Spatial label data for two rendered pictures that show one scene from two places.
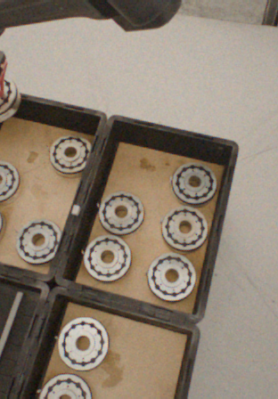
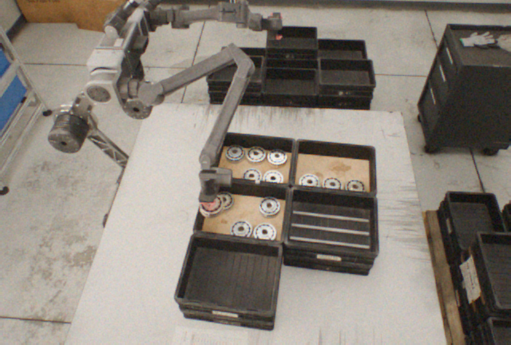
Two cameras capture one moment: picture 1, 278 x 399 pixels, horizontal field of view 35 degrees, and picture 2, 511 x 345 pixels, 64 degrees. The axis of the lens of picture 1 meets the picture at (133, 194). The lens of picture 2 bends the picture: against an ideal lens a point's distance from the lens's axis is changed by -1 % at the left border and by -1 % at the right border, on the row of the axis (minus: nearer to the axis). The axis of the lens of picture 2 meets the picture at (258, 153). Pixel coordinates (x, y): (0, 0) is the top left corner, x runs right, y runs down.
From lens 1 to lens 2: 150 cm
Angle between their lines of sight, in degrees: 47
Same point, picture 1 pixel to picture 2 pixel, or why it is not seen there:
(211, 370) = not seen: hidden behind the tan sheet
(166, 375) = (314, 158)
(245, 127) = (194, 151)
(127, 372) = (316, 170)
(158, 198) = (241, 168)
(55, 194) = (243, 208)
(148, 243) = (263, 168)
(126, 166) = not seen: hidden behind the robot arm
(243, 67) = (159, 153)
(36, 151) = (220, 220)
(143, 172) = not seen: hidden behind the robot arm
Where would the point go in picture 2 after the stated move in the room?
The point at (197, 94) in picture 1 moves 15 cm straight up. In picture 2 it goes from (174, 171) to (169, 154)
